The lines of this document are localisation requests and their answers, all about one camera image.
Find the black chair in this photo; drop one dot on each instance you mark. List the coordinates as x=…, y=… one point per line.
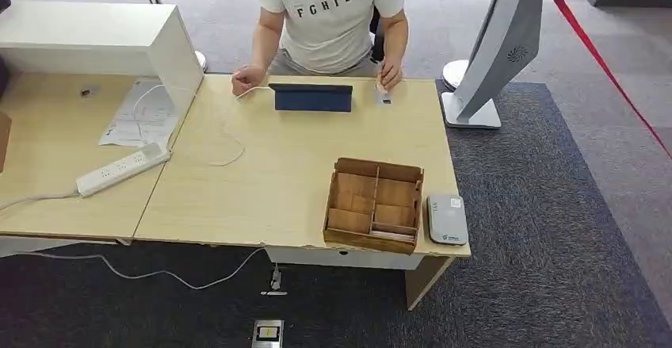
x=377, y=41

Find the black object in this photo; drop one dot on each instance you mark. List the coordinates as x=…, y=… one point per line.
x=3, y=0

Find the white plug adapter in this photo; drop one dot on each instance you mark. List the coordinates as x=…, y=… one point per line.
x=275, y=279

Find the metal floor socket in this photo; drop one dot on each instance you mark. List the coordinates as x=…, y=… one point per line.
x=268, y=333

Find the printed paper sheet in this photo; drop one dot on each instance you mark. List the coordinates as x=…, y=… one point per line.
x=123, y=125

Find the wooden compartment box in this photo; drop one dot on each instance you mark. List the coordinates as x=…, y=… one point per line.
x=367, y=240

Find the white desk shelf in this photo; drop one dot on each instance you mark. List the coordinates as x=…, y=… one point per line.
x=94, y=33

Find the person's right hand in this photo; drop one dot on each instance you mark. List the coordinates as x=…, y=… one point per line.
x=248, y=78

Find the small round white base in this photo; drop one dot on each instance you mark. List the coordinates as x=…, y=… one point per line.
x=201, y=61

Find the stack of cards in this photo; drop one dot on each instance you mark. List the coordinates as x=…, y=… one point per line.
x=394, y=236

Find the brown cardboard box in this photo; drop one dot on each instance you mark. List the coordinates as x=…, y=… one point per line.
x=4, y=141

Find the person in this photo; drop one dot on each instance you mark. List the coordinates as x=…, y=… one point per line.
x=328, y=25

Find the tablet with blue cover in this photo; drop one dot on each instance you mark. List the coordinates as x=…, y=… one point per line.
x=314, y=99

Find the white desk drawer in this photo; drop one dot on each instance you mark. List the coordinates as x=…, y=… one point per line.
x=367, y=259

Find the dark grey rug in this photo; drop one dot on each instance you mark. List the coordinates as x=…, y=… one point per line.
x=551, y=230

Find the person's left hand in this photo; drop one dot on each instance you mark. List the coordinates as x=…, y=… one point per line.
x=392, y=72

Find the grey card reader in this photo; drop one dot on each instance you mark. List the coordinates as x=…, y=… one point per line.
x=446, y=220

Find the wooden desk leg panel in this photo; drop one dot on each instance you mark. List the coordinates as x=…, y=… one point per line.
x=425, y=281

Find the red barrier tape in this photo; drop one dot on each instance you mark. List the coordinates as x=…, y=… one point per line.
x=598, y=57

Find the white power strip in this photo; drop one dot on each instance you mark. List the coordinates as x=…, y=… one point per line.
x=123, y=169

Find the grey kiosk stand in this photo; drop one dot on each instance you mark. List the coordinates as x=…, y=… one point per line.
x=504, y=41

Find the white plastic card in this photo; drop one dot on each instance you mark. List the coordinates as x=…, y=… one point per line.
x=384, y=96

